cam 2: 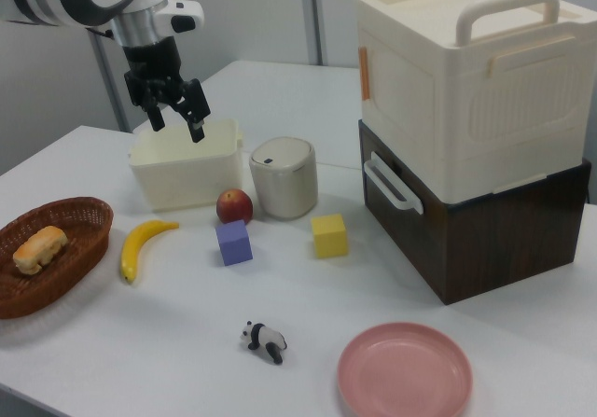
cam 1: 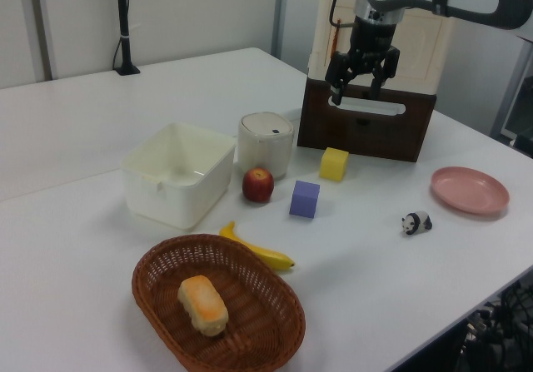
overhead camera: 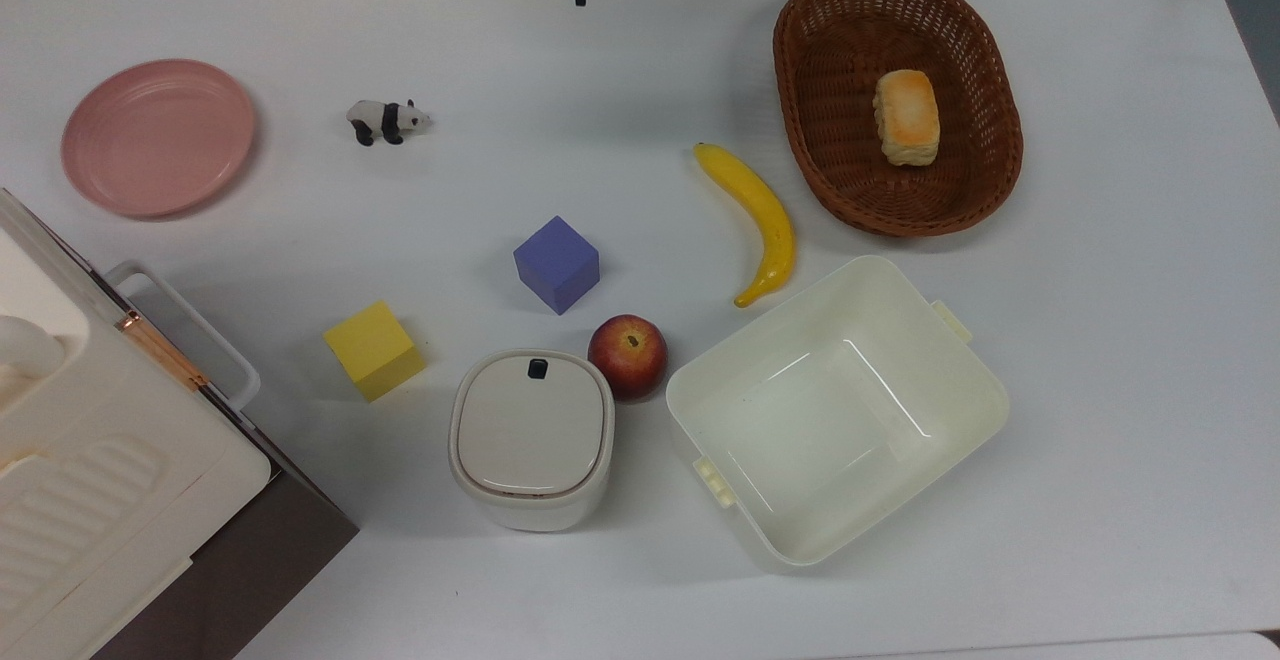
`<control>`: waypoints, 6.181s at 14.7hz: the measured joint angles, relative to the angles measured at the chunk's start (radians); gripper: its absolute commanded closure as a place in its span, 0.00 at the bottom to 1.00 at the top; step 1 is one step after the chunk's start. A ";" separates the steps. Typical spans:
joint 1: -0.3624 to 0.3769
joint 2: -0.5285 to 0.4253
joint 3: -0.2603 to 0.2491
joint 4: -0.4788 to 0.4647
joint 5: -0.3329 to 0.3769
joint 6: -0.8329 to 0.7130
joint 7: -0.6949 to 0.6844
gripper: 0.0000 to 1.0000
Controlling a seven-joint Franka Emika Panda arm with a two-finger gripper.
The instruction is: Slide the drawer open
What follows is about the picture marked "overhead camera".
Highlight cream plastic cabinet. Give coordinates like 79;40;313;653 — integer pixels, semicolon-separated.
0;190;273;660

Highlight brown wicker basket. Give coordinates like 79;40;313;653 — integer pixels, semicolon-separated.
773;0;1025;238

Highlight yellow banana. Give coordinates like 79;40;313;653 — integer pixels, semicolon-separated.
694;143;797;309

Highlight toasted bread loaf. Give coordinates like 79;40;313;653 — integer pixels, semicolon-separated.
873;69;941;168

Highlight red apple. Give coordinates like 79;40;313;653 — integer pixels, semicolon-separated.
587;315;669;402

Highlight cream open plastic bin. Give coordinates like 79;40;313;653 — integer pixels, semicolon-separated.
666;256;1010;568

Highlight yellow cube block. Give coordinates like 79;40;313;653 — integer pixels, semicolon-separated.
323;301;426;403

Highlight white lidded trash can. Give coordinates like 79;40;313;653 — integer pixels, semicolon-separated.
448;349;616;533

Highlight dark wood drawer casing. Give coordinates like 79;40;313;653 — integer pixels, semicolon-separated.
90;270;360;660

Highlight copper cabinet door handle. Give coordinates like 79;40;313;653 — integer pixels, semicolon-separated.
114;310;210;393

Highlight pink plastic plate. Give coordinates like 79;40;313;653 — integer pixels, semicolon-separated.
61;59;258;219

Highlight dark wood drawer white handle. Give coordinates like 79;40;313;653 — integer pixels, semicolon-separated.
104;259;263;431

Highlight panda toy figurine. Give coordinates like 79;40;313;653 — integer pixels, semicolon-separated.
346;99;433;147

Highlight purple cube block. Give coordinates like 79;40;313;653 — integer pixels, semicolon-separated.
513;216;601;316

